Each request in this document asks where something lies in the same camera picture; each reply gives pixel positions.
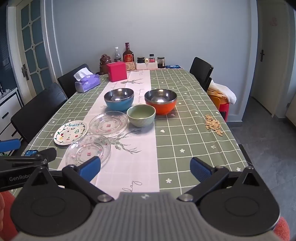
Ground plain white door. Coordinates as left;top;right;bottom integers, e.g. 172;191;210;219
251;0;296;116

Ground clear glass plate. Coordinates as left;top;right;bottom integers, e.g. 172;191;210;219
65;134;111;168
88;111;128;138

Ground white cabinet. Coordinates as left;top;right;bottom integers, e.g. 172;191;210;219
0;88;23;139

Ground white fruit-print plate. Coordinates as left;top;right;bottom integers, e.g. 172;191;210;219
54;120;88;146

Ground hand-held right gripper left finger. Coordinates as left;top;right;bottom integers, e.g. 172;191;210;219
23;156;115;203

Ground pink box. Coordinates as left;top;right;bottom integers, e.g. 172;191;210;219
106;61;127;82

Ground orange steel bowl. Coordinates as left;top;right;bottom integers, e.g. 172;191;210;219
144;89;178;115

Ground brown liquor bottle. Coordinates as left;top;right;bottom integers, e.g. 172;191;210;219
123;42;135;63

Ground orange stool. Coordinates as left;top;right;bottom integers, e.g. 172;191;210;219
207;89;228;109

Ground green ceramic bowl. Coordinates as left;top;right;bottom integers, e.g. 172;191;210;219
127;104;156;128

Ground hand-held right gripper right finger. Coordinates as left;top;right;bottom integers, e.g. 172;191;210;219
177;157;269;202

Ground blue steel bowl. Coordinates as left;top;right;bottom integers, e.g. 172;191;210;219
104;88;135;112

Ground white box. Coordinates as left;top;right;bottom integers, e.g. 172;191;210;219
136;62;158;70

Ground purple tissue pack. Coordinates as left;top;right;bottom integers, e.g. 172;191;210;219
74;67;100;93

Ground pile of seed shells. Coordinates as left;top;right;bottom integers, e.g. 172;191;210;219
204;115;223;137

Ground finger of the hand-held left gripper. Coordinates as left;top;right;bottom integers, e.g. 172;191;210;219
0;138;21;154
0;148;57;172

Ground white cloth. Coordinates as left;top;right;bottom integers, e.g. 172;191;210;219
209;80;237;104

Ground white glass-pane door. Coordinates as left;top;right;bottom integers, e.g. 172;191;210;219
7;0;62;95

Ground red stool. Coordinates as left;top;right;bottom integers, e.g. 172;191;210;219
217;102;230;122

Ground white deer table runner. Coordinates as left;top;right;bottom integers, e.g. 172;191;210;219
95;69;160;193

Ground metal door handle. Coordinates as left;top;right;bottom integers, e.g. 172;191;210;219
21;64;30;81

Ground large black chair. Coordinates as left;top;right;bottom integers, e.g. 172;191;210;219
10;83;68;144

